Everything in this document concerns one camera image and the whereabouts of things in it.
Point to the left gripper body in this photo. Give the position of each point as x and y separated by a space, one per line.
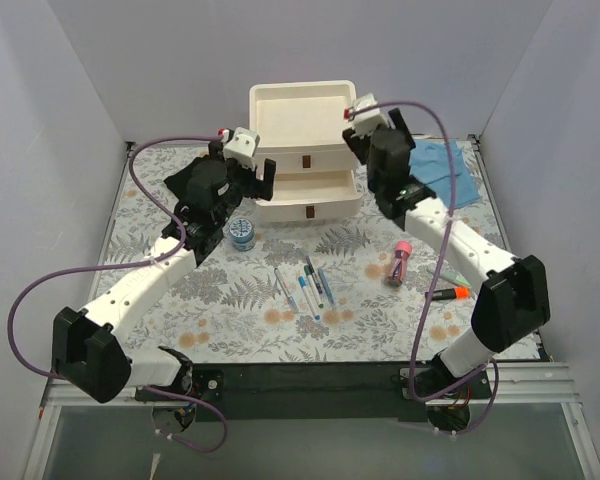
253 179

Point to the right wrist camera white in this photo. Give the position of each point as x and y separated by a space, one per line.
365 116

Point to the black orange highlighter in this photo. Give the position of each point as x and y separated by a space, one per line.
450 294

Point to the black folded cloth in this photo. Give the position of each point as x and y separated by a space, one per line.
184 183

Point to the white marker blue cap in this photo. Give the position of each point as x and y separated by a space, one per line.
308 297

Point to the blue round tin jar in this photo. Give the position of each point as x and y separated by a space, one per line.
242 234

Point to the pink-capped tube of pencils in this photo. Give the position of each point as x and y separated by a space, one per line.
396 271

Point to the blue folded cloth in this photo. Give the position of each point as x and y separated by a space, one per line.
430 165

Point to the light blue pen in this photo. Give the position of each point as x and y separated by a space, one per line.
326 287

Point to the floral patterned table mat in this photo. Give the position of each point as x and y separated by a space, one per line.
232 309

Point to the cream three-drawer organizer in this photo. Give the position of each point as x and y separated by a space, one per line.
300 126

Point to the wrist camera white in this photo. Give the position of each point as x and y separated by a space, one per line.
241 145
365 116

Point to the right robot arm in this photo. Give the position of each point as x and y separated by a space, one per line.
512 294

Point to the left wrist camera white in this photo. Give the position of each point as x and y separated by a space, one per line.
241 145

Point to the aluminium rail frame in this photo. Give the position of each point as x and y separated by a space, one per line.
529 415

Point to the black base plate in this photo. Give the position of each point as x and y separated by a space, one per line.
283 391

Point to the green highlighter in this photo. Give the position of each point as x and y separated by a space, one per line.
454 278

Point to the purple clear pen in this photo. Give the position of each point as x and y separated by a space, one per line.
314 275

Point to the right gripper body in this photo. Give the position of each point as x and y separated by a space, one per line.
372 135

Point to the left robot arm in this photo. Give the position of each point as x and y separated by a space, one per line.
87 345

